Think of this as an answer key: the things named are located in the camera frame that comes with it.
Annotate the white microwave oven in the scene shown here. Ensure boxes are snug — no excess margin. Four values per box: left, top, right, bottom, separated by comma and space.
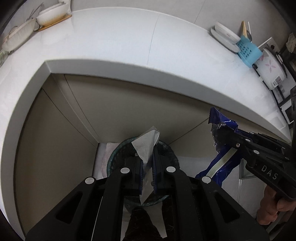
273, 76, 295, 125

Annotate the white vase cup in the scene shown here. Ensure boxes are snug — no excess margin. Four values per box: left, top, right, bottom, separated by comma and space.
58, 0, 72, 14

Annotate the blue foil snack wrapper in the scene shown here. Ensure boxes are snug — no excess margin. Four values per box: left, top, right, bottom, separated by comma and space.
195, 106, 239, 188

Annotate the blue plastic utensil holder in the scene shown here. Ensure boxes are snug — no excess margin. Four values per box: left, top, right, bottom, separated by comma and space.
237, 36, 263, 68

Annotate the person's right hand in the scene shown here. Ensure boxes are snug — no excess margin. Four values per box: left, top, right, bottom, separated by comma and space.
256, 186, 295, 225

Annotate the white floral rice cooker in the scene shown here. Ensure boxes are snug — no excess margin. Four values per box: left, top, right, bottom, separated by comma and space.
255, 48, 287, 90

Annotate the blue rimmed plate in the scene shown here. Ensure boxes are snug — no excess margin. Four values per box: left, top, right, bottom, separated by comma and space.
210, 28, 240, 53

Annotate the hanging cloth rag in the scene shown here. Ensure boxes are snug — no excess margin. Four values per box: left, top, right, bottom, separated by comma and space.
285, 33, 296, 53

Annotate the black mesh trash bin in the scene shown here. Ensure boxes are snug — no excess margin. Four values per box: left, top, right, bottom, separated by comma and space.
107, 138, 180, 208

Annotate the wall socket with plug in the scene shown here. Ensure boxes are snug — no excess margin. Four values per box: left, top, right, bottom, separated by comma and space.
258, 37, 280, 52

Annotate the wooden chopsticks bundle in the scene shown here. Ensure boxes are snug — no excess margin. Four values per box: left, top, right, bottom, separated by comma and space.
241, 21, 248, 38

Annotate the blue patterned white bowl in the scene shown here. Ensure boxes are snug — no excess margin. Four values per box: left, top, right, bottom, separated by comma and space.
214, 22, 241, 44

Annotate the white bowl on coaster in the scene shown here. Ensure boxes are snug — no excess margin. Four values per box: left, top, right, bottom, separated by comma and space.
37, 3, 68, 26

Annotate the round wooden coaster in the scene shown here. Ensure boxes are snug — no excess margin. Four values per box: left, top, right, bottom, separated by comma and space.
37, 14, 72, 32

